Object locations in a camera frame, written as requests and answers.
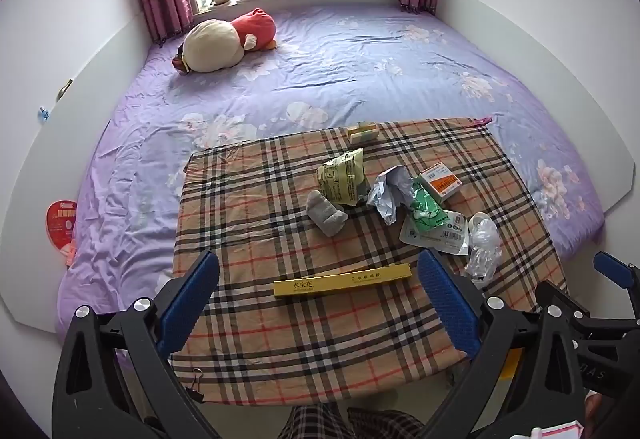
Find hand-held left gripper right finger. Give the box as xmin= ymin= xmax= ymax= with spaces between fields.
xmin=417 ymin=248 xmax=587 ymax=439

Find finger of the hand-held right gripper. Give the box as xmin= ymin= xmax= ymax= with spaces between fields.
xmin=593 ymin=251 xmax=640 ymax=293
xmin=536 ymin=280 xmax=640 ymax=336

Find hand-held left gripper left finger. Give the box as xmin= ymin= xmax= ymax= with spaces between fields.
xmin=51 ymin=249 xmax=222 ymax=439

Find green white plastic packet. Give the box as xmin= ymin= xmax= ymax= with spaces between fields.
xmin=400 ymin=174 xmax=471 ymax=256

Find long yellow box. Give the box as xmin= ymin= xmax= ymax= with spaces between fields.
xmin=273 ymin=263 xmax=413 ymax=299

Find orange white medicine box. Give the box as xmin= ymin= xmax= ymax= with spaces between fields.
xmin=417 ymin=162 xmax=463 ymax=199

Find white paper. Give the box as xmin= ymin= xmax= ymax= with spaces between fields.
xmin=366 ymin=166 xmax=416 ymax=226

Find yellow green snack packet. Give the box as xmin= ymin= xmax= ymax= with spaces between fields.
xmin=316 ymin=148 xmax=371 ymax=207

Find person's right forearm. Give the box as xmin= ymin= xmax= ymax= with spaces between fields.
xmin=584 ymin=394 xmax=608 ymax=439

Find clear plastic wrap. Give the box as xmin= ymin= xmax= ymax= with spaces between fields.
xmin=465 ymin=213 xmax=502 ymax=290

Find black binder clip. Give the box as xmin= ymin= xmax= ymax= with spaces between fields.
xmin=184 ymin=368 xmax=206 ymax=404

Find plaid table cloth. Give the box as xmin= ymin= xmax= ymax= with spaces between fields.
xmin=167 ymin=116 xmax=568 ymax=407

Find round red hand fan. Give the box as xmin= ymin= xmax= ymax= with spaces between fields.
xmin=46 ymin=200 xmax=77 ymax=266

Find grey sock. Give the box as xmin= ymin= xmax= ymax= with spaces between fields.
xmin=306 ymin=190 xmax=349 ymax=236

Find person's plaid pajama pants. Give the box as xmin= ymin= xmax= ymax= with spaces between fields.
xmin=277 ymin=403 xmax=426 ymax=439

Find small green yellow box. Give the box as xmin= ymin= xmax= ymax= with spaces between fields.
xmin=347 ymin=120 xmax=379 ymax=143

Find red and cream plush toy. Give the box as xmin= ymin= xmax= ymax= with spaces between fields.
xmin=172 ymin=8 xmax=278 ymax=76

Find bed with purple sheet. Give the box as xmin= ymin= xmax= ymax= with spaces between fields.
xmin=55 ymin=2 xmax=608 ymax=335

